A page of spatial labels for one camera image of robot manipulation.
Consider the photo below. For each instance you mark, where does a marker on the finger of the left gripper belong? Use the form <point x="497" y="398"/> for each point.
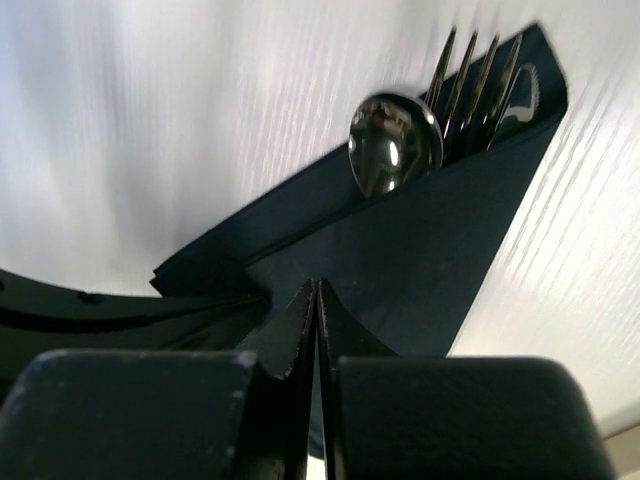
<point x="38" y="317"/>

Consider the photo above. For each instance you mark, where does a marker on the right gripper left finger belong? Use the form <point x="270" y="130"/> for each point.
<point x="236" y="413"/>

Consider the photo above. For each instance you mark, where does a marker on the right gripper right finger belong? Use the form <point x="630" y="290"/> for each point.
<point x="392" y="417"/>

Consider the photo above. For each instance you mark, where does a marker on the black paper napkin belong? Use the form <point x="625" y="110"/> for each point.
<point x="407" y="265"/>

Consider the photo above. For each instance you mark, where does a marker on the wooden handled spoon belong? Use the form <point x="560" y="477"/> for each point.
<point x="393" y="139"/>

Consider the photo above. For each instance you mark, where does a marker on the silver fork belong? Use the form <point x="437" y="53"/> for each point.
<point x="470" y="115"/>

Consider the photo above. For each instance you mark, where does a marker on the silver knife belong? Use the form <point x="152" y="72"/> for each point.
<point x="521" y="104"/>

